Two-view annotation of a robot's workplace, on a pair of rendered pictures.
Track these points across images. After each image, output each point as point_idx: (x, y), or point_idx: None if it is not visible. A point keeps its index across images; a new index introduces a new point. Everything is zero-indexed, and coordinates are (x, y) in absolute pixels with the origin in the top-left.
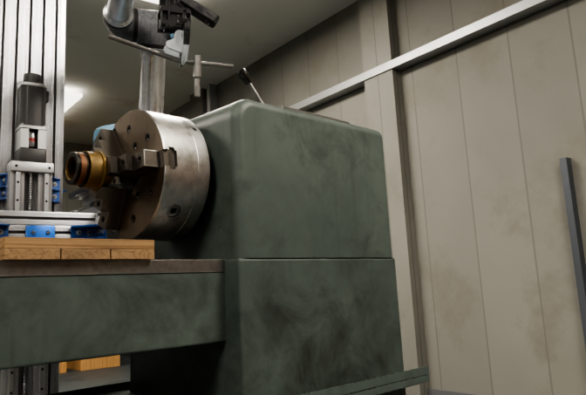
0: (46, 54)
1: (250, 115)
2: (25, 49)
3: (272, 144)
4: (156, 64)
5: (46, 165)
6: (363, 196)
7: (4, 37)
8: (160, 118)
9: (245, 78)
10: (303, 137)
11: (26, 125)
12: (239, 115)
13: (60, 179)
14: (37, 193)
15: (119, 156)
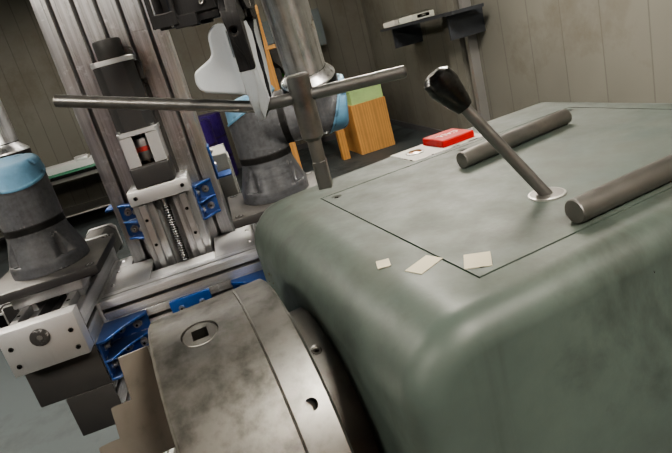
0: None
1: (475, 387)
2: None
3: (563, 415)
4: None
5: (176, 182)
6: None
7: None
8: (202, 420)
9: (449, 102)
10: (663, 318)
11: (125, 135)
12: (434, 412)
13: (211, 177)
14: (181, 221)
15: (165, 442)
